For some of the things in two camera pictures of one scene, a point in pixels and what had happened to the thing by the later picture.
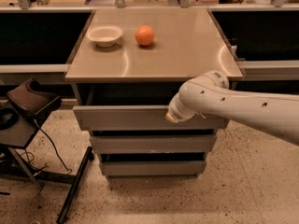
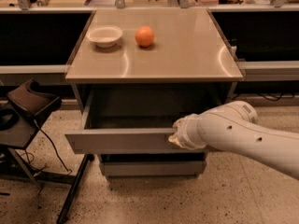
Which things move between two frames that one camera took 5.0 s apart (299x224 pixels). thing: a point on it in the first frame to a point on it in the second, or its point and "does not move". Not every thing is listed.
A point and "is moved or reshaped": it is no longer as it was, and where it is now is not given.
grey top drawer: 138,118 is moved or reshaped
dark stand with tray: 25,105 does not move
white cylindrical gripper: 175,114 to 186,132
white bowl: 105,35 does not move
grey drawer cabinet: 128,66 does not move
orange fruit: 144,35 does not move
